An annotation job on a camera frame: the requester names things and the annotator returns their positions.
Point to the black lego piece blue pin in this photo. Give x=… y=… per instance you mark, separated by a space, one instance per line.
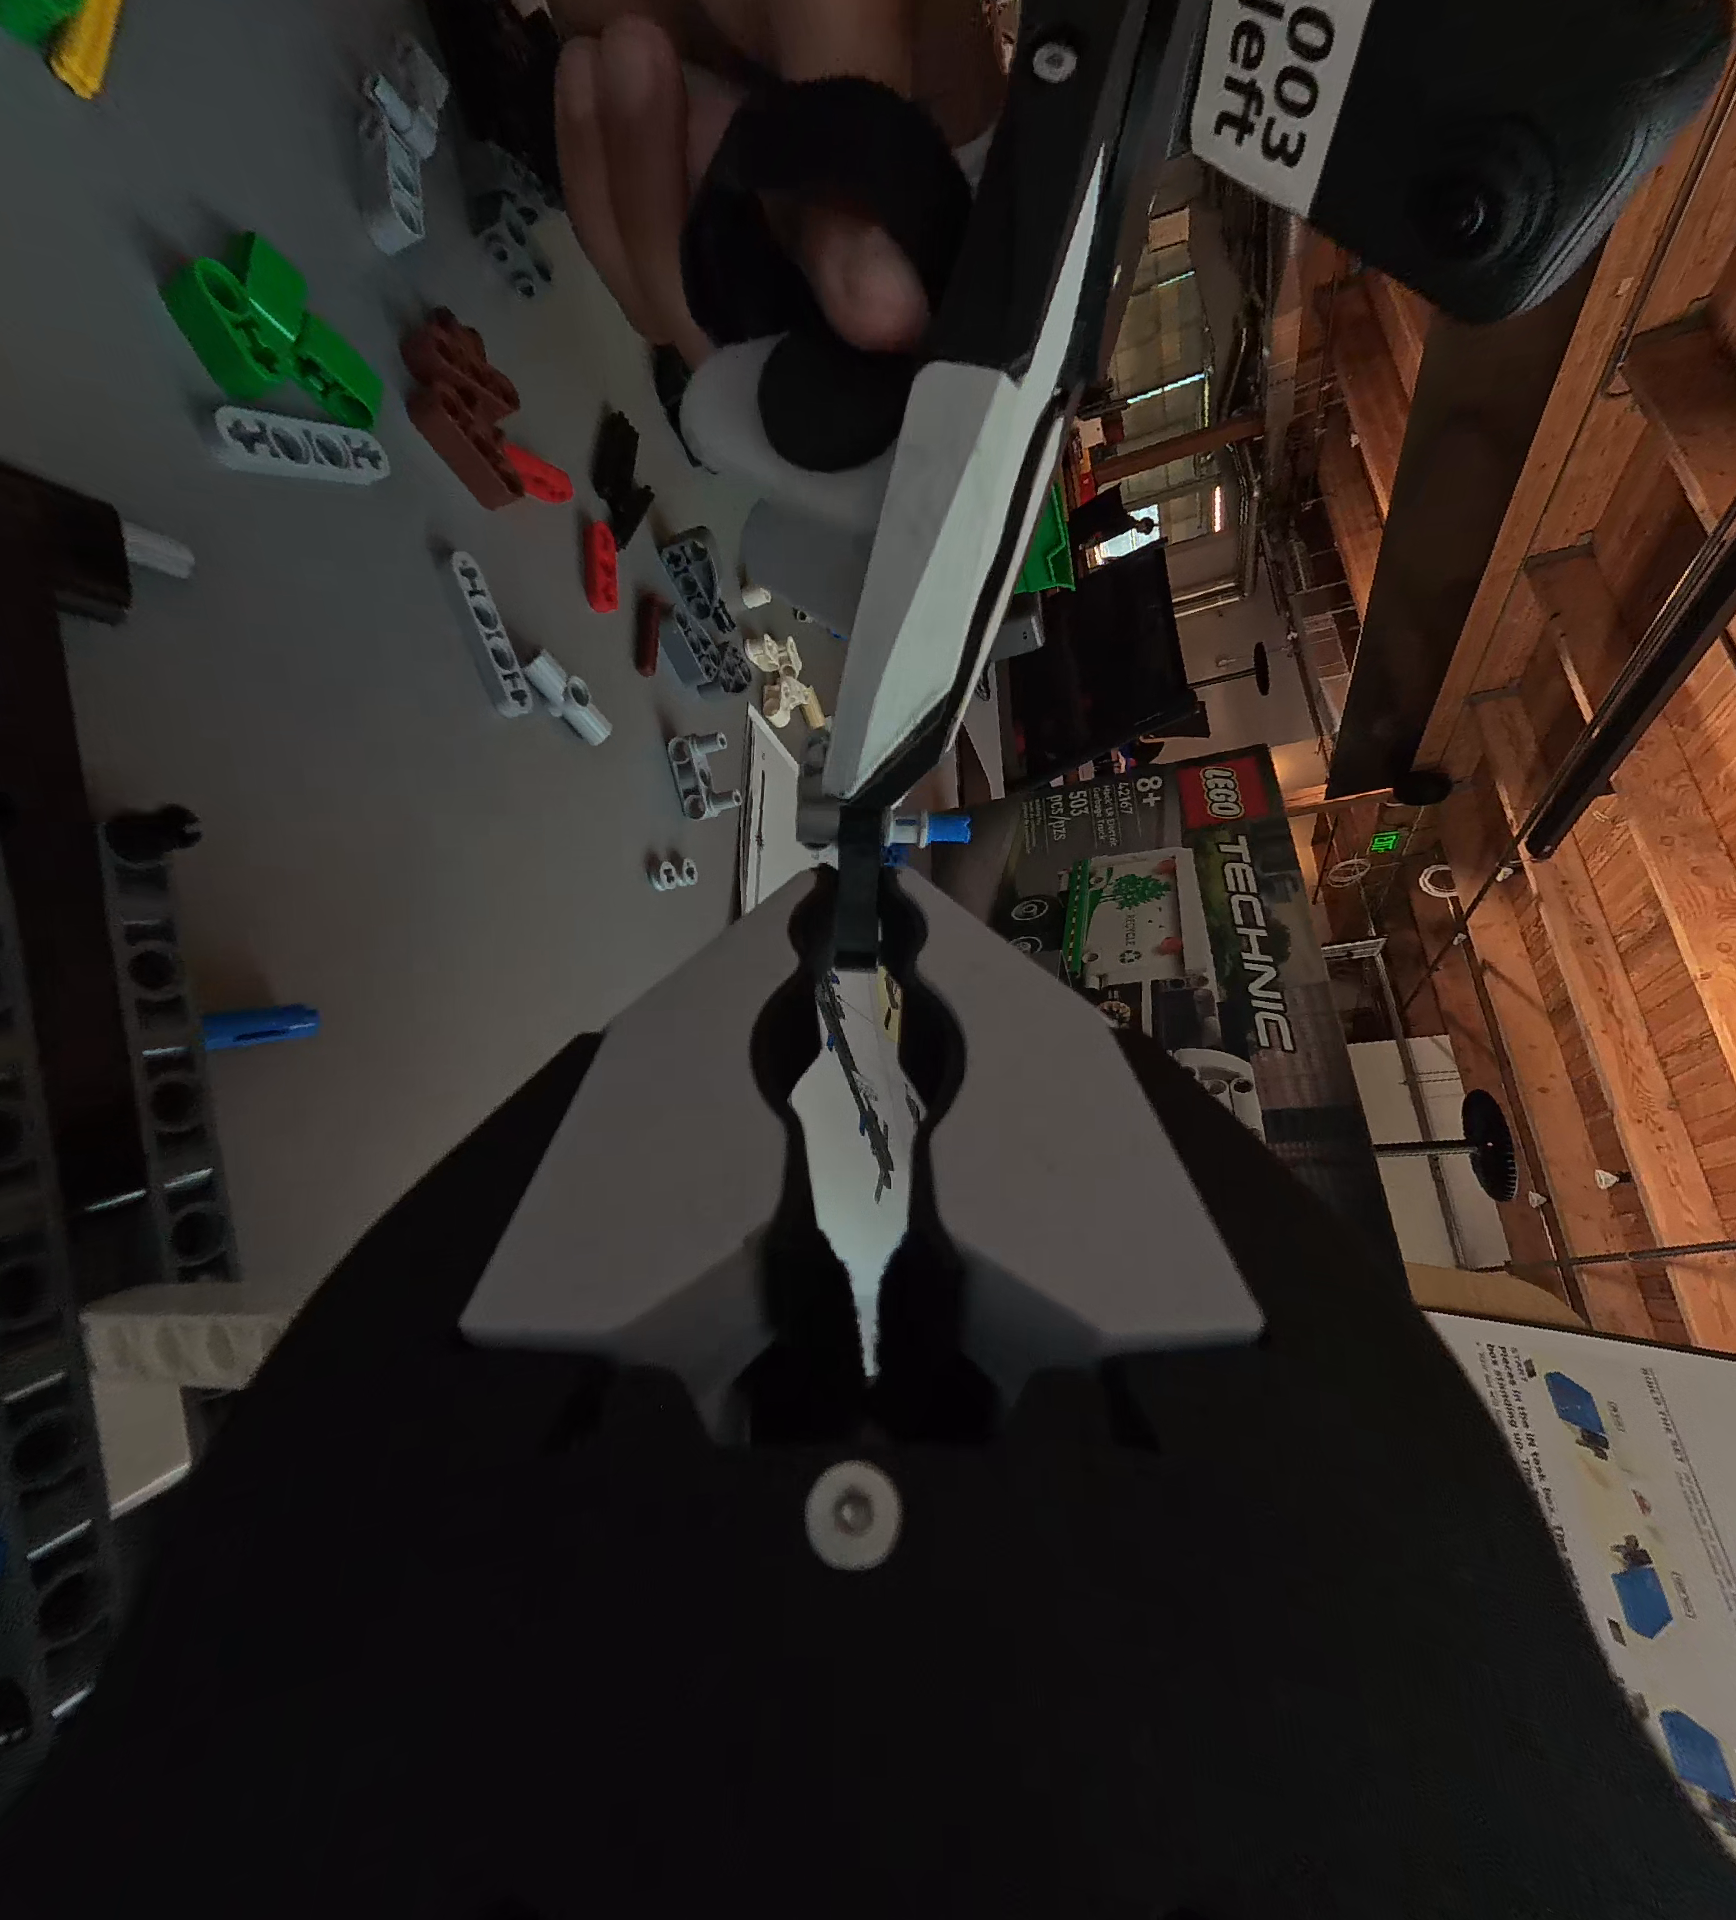
x=861 y=900

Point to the light grey lego axle beam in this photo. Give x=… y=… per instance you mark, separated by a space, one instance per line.
x=301 y=444
x=485 y=630

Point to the light grey lego frame piece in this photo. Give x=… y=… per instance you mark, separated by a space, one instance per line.
x=403 y=150

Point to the person's left hand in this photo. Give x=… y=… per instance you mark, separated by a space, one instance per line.
x=627 y=120

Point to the yellow lego beam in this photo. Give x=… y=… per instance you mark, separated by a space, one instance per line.
x=87 y=53

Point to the grey lego pin connector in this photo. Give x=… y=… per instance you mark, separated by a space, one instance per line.
x=567 y=697

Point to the framed instruction sign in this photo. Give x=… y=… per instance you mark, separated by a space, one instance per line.
x=1633 y=1575

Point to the dark red lego piece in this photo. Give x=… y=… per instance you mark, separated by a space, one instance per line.
x=651 y=632

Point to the green lego beam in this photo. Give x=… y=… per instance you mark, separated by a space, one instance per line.
x=222 y=308
x=335 y=374

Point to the small green lego connector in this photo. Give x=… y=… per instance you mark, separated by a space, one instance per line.
x=20 y=17

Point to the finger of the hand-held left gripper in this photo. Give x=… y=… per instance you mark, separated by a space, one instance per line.
x=943 y=571

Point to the lego set box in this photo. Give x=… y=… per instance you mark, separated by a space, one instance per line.
x=1228 y=929

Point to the dark grey lego beam assembly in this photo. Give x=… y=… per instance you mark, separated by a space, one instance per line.
x=178 y=1110

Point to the green storage bin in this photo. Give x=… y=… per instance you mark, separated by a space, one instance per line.
x=1051 y=547

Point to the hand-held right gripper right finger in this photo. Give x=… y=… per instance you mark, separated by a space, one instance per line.
x=1093 y=1186

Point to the black chair back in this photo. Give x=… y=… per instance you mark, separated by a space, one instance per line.
x=1107 y=659

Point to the brown lego block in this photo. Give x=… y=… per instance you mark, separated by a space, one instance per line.
x=463 y=405

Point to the light grey lego connector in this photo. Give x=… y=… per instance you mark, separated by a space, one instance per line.
x=702 y=772

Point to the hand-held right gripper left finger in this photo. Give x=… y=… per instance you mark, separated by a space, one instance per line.
x=627 y=1186

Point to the lego instruction booklet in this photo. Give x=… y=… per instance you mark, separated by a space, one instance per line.
x=853 y=1186

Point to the dark grey curved lego beam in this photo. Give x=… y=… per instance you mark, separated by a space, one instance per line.
x=702 y=615

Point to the white lego connector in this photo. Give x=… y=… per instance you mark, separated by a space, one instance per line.
x=771 y=651
x=793 y=695

